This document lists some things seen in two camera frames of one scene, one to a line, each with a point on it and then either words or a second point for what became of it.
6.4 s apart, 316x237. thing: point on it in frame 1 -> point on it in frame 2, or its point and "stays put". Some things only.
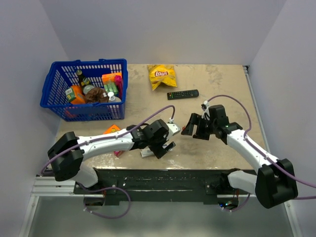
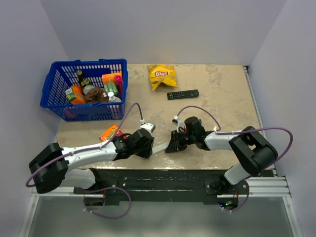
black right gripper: x=195 y=119 -> x=175 y=144
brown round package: x=97 y=95 stays put
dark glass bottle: x=83 y=81 stays put
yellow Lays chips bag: x=164 y=73 stays put
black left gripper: x=159 y=150 -> x=147 y=152
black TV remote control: x=182 y=94 stays put
